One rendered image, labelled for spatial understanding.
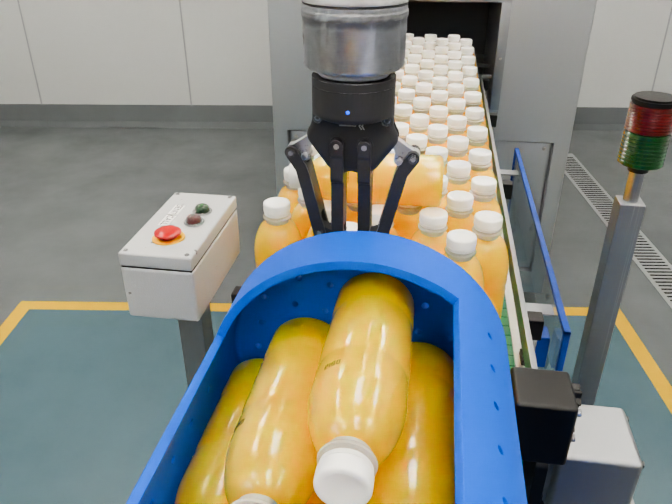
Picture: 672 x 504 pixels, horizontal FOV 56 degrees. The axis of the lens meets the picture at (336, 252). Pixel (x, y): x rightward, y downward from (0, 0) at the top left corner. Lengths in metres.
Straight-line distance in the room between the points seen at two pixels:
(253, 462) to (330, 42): 0.33
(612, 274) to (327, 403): 0.73
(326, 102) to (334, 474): 0.30
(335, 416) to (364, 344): 0.07
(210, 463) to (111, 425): 1.73
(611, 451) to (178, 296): 0.61
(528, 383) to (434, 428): 0.30
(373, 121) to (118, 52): 4.59
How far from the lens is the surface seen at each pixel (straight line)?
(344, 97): 0.55
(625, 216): 1.05
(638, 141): 1.00
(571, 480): 0.95
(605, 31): 5.12
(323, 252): 0.55
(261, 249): 0.92
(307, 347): 0.55
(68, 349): 2.65
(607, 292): 1.12
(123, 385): 2.40
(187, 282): 0.85
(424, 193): 0.88
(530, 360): 0.86
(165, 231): 0.87
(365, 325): 0.50
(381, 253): 0.54
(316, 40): 0.54
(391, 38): 0.54
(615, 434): 0.98
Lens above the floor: 1.50
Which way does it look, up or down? 29 degrees down
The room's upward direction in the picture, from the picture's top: straight up
